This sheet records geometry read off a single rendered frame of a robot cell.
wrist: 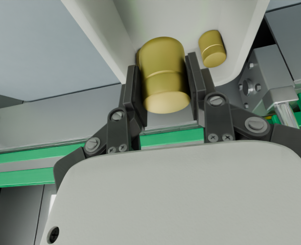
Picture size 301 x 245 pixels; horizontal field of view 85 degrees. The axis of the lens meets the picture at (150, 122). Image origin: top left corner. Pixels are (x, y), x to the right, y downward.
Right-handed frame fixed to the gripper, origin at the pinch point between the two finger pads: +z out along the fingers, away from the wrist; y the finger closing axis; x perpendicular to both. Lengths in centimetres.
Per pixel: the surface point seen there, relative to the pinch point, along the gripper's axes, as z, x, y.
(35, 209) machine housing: 0, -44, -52
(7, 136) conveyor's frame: 13.1, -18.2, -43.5
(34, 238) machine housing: -8, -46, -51
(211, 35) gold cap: 16.6, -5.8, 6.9
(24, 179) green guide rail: 3.0, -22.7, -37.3
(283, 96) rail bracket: 5.2, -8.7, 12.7
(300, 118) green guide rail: 7.7, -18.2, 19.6
